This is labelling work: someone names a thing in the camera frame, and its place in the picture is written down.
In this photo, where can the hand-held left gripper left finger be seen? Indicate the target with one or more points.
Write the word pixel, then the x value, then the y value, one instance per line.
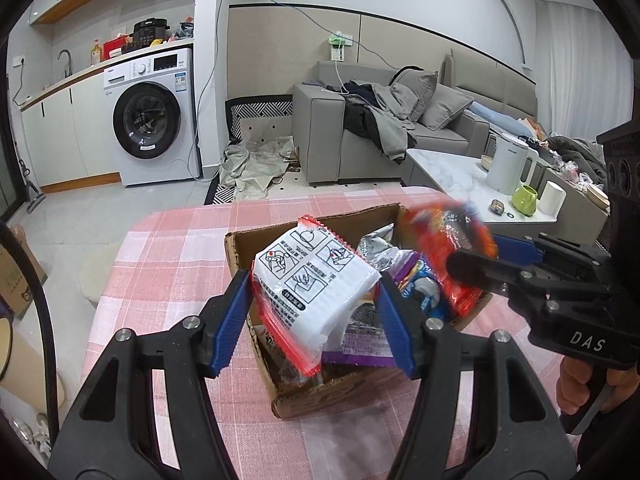
pixel 230 320

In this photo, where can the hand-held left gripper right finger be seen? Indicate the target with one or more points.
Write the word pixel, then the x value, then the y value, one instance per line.
pixel 400 325

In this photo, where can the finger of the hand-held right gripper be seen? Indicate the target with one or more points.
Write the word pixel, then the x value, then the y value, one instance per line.
pixel 517 250
pixel 480 269

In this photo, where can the blue cookie packet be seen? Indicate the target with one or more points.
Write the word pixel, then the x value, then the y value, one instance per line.
pixel 425 290

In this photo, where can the red cookie packet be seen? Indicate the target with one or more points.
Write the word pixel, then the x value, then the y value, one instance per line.
pixel 440 250

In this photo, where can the white red-edged packet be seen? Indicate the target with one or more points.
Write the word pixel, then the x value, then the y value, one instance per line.
pixel 310 285

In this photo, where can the brown cardboard box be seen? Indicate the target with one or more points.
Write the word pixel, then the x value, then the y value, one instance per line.
pixel 320 400

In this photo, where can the person's right forearm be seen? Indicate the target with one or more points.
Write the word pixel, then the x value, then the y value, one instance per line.
pixel 615 445

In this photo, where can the person's right hand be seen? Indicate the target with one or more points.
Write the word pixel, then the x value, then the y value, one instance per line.
pixel 574 385

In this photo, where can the metal tea infuser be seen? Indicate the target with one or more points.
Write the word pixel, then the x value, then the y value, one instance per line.
pixel 496 206

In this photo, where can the green cup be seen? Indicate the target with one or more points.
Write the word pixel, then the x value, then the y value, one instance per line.
pixel 524 201

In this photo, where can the white cylindrical cup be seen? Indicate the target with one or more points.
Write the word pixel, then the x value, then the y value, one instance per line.
pixel 551 199

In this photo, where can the white electric kettle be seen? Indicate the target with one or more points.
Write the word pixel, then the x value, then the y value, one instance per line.
pixel 507 165

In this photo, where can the pink plaid tablecloth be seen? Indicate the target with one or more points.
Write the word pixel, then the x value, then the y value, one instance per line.
pixel 165 260

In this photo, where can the marble coffee table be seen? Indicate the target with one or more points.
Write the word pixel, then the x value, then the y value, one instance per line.
pixel 450 175

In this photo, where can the dark grey clothes heap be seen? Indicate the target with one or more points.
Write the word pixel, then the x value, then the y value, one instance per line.
pixel 575 152

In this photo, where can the light blue blanket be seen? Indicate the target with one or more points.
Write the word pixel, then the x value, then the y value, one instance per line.
pixel 492 115

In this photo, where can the grey sofa pillow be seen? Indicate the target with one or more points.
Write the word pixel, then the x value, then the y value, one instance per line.
pixel 445 107
pixel 415 92

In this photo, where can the crumpled beige cloth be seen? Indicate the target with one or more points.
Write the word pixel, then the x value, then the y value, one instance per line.
pixel 255 160

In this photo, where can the grey jacket pile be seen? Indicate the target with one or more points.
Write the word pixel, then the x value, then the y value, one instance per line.
pixel 385 130

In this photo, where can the white washing machine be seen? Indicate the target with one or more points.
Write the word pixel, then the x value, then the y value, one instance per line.
pixel 180 155

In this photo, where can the white curtain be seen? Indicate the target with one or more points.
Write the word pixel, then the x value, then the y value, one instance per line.
pixel 575 60

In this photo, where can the grey sofa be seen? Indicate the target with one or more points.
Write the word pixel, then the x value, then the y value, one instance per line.
pixel 320 135

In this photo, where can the floor cardboard box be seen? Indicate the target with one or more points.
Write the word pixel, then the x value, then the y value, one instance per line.
pixel 20 275

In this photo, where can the stick mop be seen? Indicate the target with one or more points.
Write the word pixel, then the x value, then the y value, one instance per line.
pixel 32 200

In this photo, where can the white lower kitchen cabinets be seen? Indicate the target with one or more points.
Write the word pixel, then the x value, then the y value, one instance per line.
pixel 75 135

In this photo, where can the red box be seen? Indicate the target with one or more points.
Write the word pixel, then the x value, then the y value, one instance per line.
pixel 112 47

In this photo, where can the yellow detergent bottle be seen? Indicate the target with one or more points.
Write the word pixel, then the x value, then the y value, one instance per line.
pixel 96 54

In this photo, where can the black pressure cooker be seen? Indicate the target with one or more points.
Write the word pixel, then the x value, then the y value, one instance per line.
pixel 150 32

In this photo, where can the kitchen faucet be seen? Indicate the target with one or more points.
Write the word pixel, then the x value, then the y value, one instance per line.
pixel 70 65

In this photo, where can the wall socket with charger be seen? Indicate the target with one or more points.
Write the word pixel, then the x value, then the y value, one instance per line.
pixel 339 47

